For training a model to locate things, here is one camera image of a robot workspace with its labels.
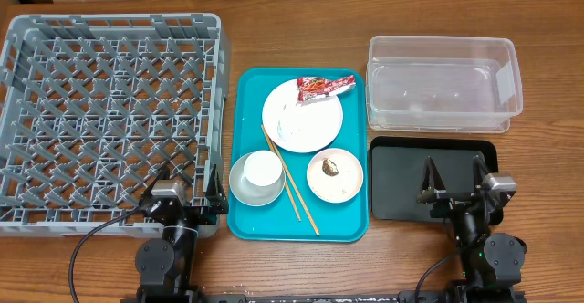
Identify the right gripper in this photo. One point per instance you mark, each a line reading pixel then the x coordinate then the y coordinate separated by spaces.
pixel 448 201

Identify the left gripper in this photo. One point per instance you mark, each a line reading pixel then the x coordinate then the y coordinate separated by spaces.
pixel 191 207

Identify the grey bowl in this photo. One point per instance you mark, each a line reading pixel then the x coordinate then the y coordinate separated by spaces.
pixel 250 194

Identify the white cup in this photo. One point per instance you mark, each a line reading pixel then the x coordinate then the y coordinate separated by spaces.
pixel 262 168

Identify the small pink plate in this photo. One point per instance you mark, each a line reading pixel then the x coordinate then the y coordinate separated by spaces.
pixel 338 189

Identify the brown food scrap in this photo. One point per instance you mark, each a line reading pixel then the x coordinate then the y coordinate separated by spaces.
pixel 329 167

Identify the red snack wrapper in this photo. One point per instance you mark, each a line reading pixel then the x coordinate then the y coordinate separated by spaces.
pixel 319 88

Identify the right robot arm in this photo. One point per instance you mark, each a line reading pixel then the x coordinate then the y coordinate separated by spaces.
pixel 491 261

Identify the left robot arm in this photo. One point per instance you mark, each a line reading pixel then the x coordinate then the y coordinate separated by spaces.
pixel 165 264

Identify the black waste tray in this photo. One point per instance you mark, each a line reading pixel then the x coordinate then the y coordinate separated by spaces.
pixel 397 171

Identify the grey dishwasher rack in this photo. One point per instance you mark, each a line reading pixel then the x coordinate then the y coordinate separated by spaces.
pixel 92 106

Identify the clear plastic bin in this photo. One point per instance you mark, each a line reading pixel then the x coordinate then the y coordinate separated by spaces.
pixel 445 84

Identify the teal serving tray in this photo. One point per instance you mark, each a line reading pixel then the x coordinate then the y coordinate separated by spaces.
pixel 344 222

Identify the large white plate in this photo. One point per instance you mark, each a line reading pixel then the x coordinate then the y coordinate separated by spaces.
pixel 300 127

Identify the wooden chopstick right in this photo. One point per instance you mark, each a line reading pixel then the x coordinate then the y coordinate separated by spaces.
pixel 291 180

